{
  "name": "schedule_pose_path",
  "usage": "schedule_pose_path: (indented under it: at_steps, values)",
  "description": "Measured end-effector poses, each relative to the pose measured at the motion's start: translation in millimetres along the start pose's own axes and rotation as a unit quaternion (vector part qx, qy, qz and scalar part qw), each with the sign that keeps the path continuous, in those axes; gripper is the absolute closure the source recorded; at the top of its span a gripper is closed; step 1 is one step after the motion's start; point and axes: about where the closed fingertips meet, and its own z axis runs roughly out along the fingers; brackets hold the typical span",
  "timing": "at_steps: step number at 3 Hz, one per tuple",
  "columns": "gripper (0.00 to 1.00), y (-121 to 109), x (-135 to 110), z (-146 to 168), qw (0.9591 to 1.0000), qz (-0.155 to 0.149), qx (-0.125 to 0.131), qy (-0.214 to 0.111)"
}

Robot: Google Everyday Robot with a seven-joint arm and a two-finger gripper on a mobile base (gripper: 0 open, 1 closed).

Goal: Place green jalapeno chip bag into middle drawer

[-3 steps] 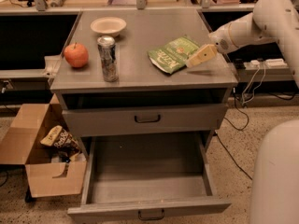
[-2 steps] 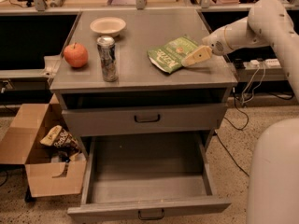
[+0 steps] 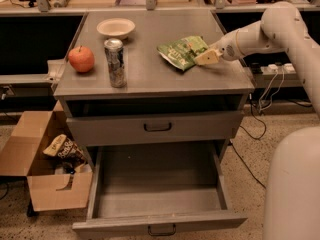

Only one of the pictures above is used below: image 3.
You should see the white power strip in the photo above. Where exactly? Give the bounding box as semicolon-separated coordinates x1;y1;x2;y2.
267;63;295;74

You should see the red apple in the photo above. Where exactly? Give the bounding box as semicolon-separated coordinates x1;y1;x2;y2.
68;46;95;73

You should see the green jalapeno chip bag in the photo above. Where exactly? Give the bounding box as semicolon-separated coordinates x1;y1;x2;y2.
157;36;209;71

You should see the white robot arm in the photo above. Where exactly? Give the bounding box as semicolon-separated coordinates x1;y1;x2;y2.
195;1;320;240

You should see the white paper bowl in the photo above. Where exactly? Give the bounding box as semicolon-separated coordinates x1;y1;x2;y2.
97;18;135;40

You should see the closed grey upper drawer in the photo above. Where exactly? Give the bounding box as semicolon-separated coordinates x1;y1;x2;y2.
67;111;243;146

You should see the grey drawer cabinet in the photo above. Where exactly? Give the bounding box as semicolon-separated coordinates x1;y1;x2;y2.
55;9;253;155

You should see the open grey lower drawer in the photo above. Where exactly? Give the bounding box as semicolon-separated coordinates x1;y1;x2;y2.
73;141;246;240

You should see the brown snack bag in box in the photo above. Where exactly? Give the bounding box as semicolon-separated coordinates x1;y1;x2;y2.
43;134;85;161

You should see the open cardboard box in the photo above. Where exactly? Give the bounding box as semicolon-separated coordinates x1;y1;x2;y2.
0;111;92;212

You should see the silver drink can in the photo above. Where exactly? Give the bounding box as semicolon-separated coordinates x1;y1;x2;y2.
104;38;127;88

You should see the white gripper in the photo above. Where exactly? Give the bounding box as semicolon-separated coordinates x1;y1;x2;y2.
194;30;241;65

